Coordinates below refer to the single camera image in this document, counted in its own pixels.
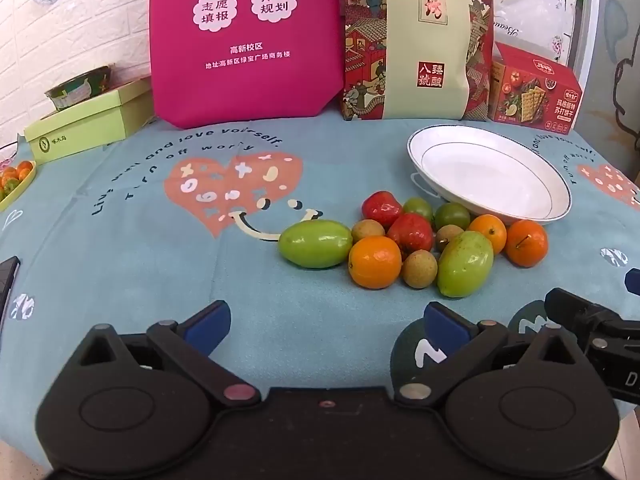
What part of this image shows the orange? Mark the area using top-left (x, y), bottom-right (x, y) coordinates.
top-left (348, 236), bottom-right (403, 290)
top-left (504, 220), bottom-right (549, 267)
top-left (467, 214), bottom-right (508, 253)

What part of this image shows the large green oval fruit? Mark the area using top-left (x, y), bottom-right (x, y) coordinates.
top-left (278, 220), bottom-right (354, 268)
top-left (437, 231), bottom-right (495, 298)

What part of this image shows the brown longan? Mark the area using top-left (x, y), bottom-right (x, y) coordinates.
top-left (403, 250), bottom-right (439, 289)

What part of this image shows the white plate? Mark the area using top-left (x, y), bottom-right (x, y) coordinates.
top-left (406, 125), bottom-right (573, 226)

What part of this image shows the pile of small oranges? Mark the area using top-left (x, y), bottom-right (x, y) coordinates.
top-left (0, 160), bottom-right (34, 202)

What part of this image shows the brown kiwi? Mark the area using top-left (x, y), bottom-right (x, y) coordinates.
top-left (351, 220), bottom-right (386, 243)
top-left (435, 224), bottom-right (465, 252)

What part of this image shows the floral sheet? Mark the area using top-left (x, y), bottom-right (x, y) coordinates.
top-left (492, 0), bottom-right (571, 68)

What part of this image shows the red fruit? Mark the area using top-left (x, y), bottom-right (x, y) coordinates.
top-left (387, 213), bottom-right (434, 255)
top-left (361, 191), bottom-right (404, 228)

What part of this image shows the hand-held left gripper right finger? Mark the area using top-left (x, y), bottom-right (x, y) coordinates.
top-left (394, 301), bottom-right (596, 408)

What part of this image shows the magenta tote bag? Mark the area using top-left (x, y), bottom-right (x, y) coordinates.
top-left (149, 0), bottom-right (346, 130)

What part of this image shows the black flat device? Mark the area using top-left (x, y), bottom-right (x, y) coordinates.
top-left (0, 256), bottom-right (22, 321)

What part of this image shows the blue printed tablecloth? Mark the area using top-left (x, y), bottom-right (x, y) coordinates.
top-left (0, 109), bottom-right (640, 461)

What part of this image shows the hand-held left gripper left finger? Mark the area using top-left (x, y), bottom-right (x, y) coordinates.
top-left (65, 300), bottom-right (263, 408)

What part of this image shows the green patterned bowl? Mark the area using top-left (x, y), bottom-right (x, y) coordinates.
top-left (44, 63), bottom-right (117, 112)

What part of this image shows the red patterned gift bag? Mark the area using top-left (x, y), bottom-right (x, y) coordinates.
top-left (340, 0), bottom-right (496, 122)

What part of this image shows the small green round fruit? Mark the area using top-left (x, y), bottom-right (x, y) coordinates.
top-left (434, 202), bottom-right (471, 232)
top-left (403, 197), bottom-right (434, 223)

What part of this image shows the light green box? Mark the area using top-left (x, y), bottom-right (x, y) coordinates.
top-left (23, 76), bottom-right (156, 164)

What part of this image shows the yellow-green tray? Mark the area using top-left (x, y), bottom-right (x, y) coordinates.
top-left (0, 157), bottom-right (37, 213)

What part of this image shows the red cracker box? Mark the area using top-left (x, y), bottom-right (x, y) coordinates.
top-left (487, 42), bottom-right (582, 136)

